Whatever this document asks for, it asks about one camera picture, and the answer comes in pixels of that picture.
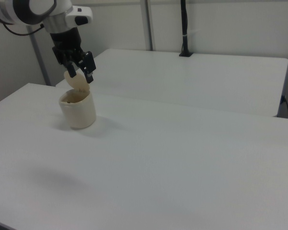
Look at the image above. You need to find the black power cable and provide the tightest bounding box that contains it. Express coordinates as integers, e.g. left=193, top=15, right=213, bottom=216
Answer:
left=281, top=95, right=288, bottom=118

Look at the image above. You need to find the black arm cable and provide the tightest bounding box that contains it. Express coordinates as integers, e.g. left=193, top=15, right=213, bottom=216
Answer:
left=4, top=22, right=44, bottom=37

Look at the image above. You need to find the cream plastic trash bin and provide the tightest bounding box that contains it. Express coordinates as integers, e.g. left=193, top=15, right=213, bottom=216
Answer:
left=59, top=70, right=97, bottom=130

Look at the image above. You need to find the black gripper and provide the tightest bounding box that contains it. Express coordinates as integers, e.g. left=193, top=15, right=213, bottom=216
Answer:
left=49, top=28, right=97, bottom=84

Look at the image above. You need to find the white side table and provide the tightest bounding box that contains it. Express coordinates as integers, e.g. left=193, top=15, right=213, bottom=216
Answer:
left=55, top=48, right=288, bottom=118

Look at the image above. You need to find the black camera pole with clamp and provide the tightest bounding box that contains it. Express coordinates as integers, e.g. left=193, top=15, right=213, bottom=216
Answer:
left=179, top=0, right=194, bottom=58

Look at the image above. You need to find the grey metal frame post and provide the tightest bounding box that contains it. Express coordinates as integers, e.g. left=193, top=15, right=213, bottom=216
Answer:
left=139, top=0, right=156, bottom=51
left=26, top=24, right=51, bottom=87

